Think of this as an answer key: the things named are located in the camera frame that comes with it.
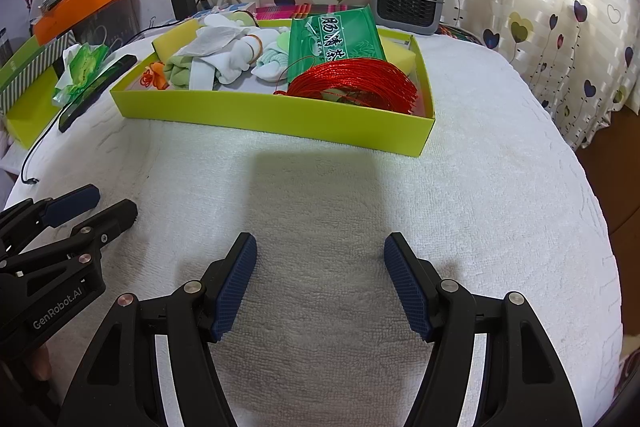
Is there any white tissue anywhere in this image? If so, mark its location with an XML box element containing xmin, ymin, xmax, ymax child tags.
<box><xmin>187</xmin><ymin>27</ymin><xmax>236</xmax><ymax>58</ymax></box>

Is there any wooden cabinet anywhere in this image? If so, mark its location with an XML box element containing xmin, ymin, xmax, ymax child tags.
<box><xmin>582</xmin><ymin>107</ymin><xmax>640</xmax><ymax>235</ymax></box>

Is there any white socks bundle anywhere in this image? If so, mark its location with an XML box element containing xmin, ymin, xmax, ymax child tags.
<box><xmin>190</xmin><ymin>13</ymin><xmax>267</xmax><ymax>90</ymax></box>

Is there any white blue-dotted power strip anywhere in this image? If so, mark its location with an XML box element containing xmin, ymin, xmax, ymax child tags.
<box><xmin>192</xmin><ymin>2</ymin><xmax>259</xmax><ymax>20</ymax></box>

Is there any person's left hand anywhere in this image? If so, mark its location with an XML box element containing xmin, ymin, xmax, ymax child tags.
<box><xmin>27</xmin><ymin>346</ymin><xmax>54</xmax><ymax>381</ymax></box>

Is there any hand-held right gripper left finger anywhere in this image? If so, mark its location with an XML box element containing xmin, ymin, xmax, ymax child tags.
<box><xmin>57</xmin><ymin>233</ymin><xmax>259</xmax><ymax>427</ymax></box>

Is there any green tea packet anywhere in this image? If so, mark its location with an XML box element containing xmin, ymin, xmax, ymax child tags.
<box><xmin>287</xmin><ymin>5</ymin><xmax>389</xmax><ymax>86</ymax></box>

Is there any dark patterned box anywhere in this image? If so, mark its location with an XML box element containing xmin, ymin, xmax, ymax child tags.
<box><xmin>75</xmin><ymin>0</ymin><xmax>139</xmax><ymax>48</ymax></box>

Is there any green tissue pack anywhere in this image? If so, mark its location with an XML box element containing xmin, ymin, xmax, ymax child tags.
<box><xmin>52</xmin><ymin>43</ymin><xmax>110</xmax><ymax>108</ymax></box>

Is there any striped green box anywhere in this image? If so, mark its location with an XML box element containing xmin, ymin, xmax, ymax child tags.
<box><xmin>0</xmin><ymin>32</ymin><xmax>77</xmax><ymax>144</ymax></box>

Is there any mint green sock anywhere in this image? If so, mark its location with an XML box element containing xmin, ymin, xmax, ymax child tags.
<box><xmin>251</xmin><ymin>42</ymin><xmax>292</xmax><ymax>83</ymax></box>

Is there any black phone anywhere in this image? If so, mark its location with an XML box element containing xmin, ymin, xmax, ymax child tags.
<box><xmin>58</xmin><ymin>55</ymin><xmax>138</xmax><ymax>133</ymax></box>

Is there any black usb cable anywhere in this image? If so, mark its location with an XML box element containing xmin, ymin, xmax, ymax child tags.
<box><xmin>20</xmin><ymin>107</ymin><xmax>67</xmax><ymax>186</ymax></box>

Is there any orange storage bin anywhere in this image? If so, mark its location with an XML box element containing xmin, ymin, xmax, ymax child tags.
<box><xmin>32</xmin><ymin>0</ymin><xmax>131</xmax><ymax>46</ymax></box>

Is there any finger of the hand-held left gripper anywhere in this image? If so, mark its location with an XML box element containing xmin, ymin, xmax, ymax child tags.
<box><xmin>0</xmin><ymin>184</ymin><xmax>101</xmax><ymax>253</ymax></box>
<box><xmin>0</xmin><ymin>199</ymin><xmax>139</xmax><ymax>278</ymax></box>

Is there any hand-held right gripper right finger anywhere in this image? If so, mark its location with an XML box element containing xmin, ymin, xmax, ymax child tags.
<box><xmin>383</xmin><ymin>232</ymin><xmax>583</xmax><ymax>427</ymax></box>

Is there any red tassel ornament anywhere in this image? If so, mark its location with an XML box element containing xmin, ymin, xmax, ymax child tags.
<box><xmin>274</xmin><ymin>59</ymin><xmax>420</xmax><ymax>114</ymax></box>

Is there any plaid cloth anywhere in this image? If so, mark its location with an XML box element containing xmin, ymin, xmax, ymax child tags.
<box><xmin>255</xmin><ymin>4</ymin><xmax>502</xmax><ymax>51</ymax></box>

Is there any lime green shallow box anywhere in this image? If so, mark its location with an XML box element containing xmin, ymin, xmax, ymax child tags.
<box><xmin>110</xmin><ymin>18</ymin><xmax>437</xmax><ymax>158</ymax></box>

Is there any small orange charm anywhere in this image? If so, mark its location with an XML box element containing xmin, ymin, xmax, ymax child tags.
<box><xmin>140</xmin><ymin>63</ymin><xmax>169</xmax><ymax>91</ymax></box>

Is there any yellow sponge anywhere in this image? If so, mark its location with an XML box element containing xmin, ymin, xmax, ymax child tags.
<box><xmin>152</xmin><ymin>19</ymin><xmax>211</xmax><ymax>58</ymax></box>
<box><xmin>381</xmin><ymin>38</ymin><xmax>419</xmax><ymax>76</ymax></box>

